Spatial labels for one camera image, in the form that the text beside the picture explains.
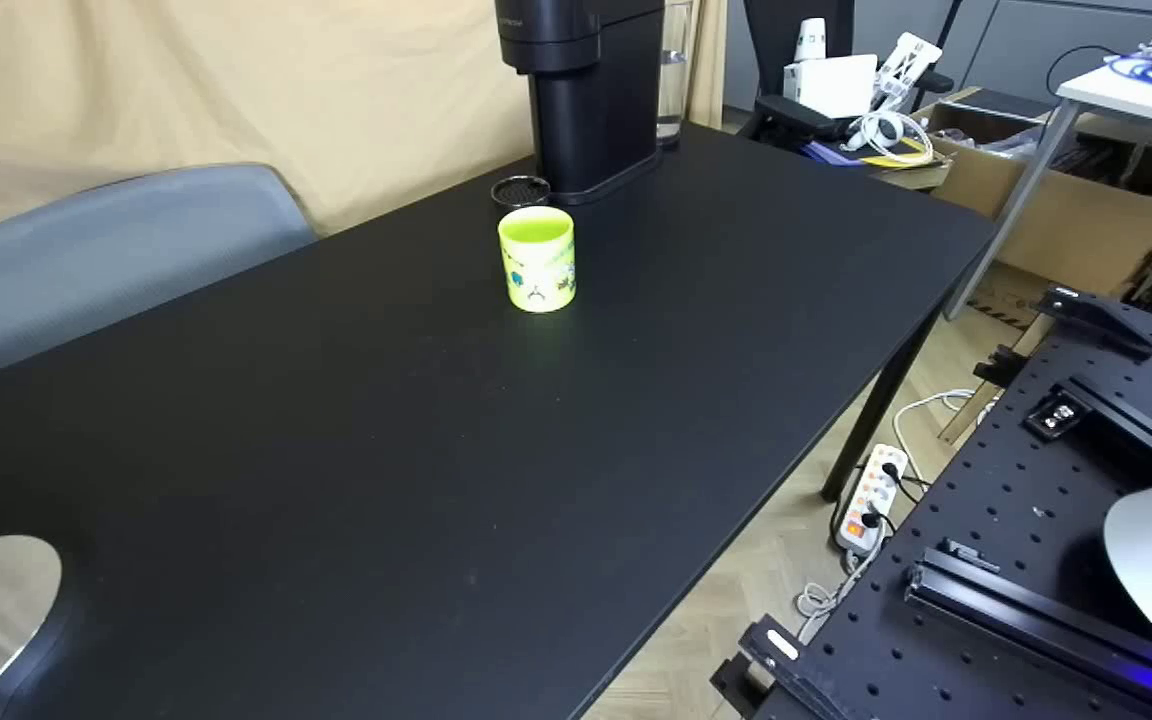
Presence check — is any lime green ceramic mug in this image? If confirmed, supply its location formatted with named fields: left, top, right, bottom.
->
left=495, top=203, right=575, bottom=316

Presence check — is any black robot arm column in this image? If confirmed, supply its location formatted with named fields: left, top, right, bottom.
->
left=495, top=0, right=662, bottom=202

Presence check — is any white power strip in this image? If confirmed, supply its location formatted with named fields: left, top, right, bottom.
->
left=837, top=445, right=908, bottom=557

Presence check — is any white plastic bottle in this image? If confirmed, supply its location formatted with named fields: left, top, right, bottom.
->
left=796, top=15, right=828, bottom=64

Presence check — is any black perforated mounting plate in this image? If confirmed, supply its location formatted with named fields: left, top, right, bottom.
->
left=716, top=302, right=1152, bottom=720

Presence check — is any grey office chair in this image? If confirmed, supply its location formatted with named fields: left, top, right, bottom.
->
left=0, top=163, right=316, bottom=368

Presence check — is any cardboard box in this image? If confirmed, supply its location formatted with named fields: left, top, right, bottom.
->
left=927, top=106, right=1152, bottom=296

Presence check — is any black ring on table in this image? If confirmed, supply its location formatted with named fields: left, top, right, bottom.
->
left=488, top=173, right=555, bottom=212

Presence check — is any white box with cables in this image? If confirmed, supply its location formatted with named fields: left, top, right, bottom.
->
left=785, top=56, right=876, bottom=120

